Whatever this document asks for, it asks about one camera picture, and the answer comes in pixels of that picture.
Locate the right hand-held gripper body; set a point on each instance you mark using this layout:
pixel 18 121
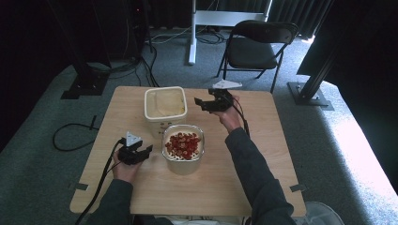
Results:
pixel 220 98

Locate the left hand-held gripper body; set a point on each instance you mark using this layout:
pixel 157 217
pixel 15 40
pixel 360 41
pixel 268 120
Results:
pixel 131 150

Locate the clear bowl with white strainer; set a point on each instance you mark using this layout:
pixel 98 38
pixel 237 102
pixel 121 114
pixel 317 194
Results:
pixel 183 164

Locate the black folding chair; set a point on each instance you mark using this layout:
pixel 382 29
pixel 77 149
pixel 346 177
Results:
pixel 253 51

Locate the person's left hand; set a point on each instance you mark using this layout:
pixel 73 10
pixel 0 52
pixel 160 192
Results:
pixel 126 172

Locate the grey tape strip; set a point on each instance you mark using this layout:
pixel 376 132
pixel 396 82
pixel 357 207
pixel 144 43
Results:
pixel 78 186
pixel 298 187

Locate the dark curtain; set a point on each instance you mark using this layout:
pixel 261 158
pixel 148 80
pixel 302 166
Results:
pixel 291 12

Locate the white desk frame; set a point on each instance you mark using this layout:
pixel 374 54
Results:
pixel 219 17

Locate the person's grey shoe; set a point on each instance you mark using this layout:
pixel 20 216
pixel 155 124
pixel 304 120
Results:
pixel 322 215

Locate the pile of red dried berries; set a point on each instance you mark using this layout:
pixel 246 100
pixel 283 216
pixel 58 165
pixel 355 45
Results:
pixel 183 145

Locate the black metal stand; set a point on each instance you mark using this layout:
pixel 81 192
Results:
pixel 309 93
pixel 86 81

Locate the person's right hand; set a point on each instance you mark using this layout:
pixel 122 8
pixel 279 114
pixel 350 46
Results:
pixel 231 118

